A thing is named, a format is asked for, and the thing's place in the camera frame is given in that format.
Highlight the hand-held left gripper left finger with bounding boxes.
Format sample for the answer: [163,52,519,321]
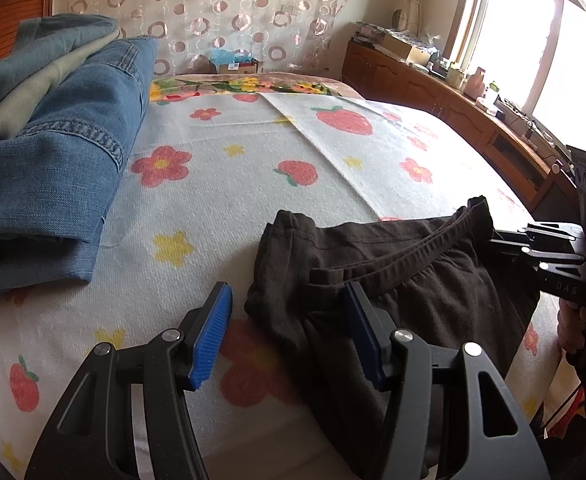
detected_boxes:
[23,281,235,480]

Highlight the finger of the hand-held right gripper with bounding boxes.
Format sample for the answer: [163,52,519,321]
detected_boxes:
[520,246,586,284]
[488,222,585,255]

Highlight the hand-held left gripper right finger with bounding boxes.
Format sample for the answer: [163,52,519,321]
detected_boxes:
[344,281,549,480]

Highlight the dark brown shorts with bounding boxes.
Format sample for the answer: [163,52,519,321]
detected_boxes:
[244,196,541,480]

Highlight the person's right hand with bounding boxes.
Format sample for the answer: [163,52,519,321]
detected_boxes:
[556,302,586,367]

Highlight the black electronic device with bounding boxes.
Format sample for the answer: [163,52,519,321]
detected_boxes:
[493,100,564,147]

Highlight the white floral blanket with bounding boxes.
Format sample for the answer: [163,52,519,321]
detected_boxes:
[0,91,563,480]

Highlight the pink bottle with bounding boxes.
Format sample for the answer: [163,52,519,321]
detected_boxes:
[466,67,489,99]

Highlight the wooden cabinet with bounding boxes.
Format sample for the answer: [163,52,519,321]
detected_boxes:
[342,40,581,213]

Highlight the window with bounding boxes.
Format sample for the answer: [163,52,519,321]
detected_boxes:
[448,0,586,157]

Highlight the open cardboard box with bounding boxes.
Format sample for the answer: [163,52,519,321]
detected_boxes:
[383,32,435,66]

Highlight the blue jeans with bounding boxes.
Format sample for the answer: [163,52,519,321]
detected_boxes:
[0,35,159,307]

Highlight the pink floral bedspread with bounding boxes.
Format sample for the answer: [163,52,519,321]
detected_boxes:
[150,72,369,107]

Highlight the cardboard box with blue contents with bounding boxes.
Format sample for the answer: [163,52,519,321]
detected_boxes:
[208,49,266,76]

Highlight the grey-green garment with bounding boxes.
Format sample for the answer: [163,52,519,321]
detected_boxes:
[0,35,124,150]

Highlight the light blue denim garment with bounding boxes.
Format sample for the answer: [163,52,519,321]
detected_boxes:
[0,14,121,127]

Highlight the circle-patterned wall cloth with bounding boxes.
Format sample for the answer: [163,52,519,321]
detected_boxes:
[55,0,359,78]

